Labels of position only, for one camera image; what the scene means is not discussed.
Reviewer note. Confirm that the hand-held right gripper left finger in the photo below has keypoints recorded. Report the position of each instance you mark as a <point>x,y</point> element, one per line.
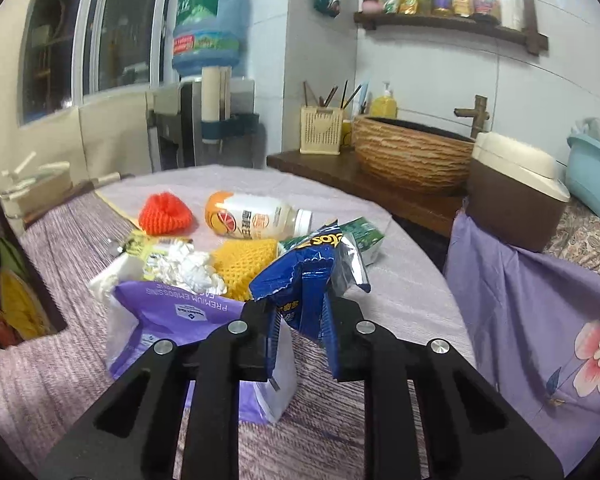
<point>257,345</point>

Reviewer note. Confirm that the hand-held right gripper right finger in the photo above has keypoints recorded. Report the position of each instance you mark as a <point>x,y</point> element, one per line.
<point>342,347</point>

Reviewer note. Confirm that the blue chip bag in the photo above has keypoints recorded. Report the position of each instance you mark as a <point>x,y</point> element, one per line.
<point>290,280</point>

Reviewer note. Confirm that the yellow foam net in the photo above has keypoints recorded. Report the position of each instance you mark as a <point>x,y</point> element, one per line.
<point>245,265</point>

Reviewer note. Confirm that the purple tissue package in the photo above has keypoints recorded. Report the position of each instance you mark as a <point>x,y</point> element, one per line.
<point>180,310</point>

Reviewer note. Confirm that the green drink carton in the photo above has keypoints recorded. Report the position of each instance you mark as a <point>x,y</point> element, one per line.
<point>367,240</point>

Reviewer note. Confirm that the plastic bottle orange label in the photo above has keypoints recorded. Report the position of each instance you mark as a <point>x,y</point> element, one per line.
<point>250,217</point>

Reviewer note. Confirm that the orange foam net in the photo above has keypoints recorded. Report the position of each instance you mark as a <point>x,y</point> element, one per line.
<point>165,215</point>

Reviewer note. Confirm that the crumpled white tissue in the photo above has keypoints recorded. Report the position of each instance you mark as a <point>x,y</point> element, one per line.
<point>190,265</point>

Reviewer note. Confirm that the purple floral cloth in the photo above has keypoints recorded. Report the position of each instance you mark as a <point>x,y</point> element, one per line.
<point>510,310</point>

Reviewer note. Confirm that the wooden counter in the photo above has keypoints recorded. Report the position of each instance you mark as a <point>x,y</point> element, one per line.
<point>330,172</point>

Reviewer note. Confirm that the woven basin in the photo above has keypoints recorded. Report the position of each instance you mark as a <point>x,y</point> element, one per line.
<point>410,155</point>

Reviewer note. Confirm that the cream chopstick holder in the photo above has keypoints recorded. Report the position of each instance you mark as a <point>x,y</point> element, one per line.
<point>321,130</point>

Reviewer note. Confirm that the brown box cream lid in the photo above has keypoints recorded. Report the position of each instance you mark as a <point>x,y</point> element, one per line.
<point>510,205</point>

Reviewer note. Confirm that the water dispenser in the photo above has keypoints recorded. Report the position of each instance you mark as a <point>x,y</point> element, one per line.
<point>180,125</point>

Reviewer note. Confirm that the yellow soap bottle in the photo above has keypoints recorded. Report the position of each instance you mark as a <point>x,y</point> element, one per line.
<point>383,106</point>

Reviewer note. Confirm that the printed poster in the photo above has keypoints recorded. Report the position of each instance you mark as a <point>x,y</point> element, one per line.
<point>15,300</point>

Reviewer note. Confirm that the cream plastic tool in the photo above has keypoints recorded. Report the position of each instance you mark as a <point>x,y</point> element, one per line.
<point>40,192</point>

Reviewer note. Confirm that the paisley cloth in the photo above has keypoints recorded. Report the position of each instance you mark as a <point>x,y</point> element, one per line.
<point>585,235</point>

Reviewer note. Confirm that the wooden faucet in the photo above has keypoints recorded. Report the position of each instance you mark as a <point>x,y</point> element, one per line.
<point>477,115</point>

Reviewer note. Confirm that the teal plastic basin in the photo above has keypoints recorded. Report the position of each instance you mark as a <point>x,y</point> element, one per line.
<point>595,170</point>

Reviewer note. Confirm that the blue water jug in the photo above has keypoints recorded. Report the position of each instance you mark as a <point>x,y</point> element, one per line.
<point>207,30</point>

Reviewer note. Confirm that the window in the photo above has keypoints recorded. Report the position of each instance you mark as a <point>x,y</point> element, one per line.
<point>110,35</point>

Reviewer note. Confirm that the wooden wall shelf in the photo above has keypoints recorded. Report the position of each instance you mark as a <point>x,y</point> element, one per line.
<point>455,25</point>

